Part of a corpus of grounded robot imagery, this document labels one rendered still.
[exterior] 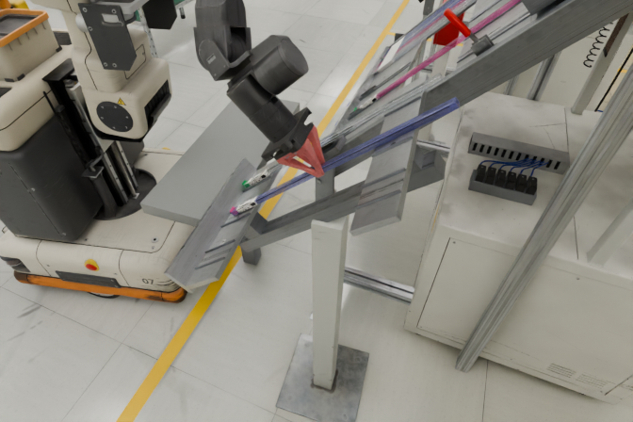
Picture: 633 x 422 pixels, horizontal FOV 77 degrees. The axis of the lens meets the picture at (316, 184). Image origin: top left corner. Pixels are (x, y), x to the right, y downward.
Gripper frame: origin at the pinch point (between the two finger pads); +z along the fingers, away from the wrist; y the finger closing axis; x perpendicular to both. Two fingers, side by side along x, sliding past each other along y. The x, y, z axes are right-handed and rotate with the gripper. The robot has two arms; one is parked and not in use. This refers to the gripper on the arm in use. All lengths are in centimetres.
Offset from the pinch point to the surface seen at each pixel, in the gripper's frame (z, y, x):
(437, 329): 81, 21, 26
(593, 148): 26.8, 15.4, -34.9
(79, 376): 18, -23, 117
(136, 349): 26, -10, 108
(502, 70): 8.6, 20.9, -27.9
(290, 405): 64, -11, 64
